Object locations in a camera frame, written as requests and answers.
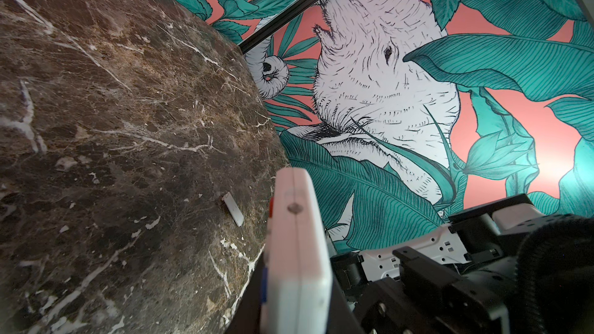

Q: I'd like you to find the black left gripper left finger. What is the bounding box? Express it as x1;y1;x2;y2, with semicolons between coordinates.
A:
224;255;265;334

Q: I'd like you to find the white remote control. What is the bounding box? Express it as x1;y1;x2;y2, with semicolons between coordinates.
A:
260;167;334;333

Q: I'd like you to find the white battery cover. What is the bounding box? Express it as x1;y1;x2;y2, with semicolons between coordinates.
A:
222;192;244;227

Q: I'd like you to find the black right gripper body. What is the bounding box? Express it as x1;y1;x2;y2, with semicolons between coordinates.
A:
331;224;510;333

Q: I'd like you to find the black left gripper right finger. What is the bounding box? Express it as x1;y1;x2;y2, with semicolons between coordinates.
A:
326;276;364;334

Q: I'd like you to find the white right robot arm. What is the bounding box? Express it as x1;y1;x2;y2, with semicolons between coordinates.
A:
327;195;593;333

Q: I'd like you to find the black right corner post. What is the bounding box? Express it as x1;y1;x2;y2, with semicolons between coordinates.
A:
239;0;320;55

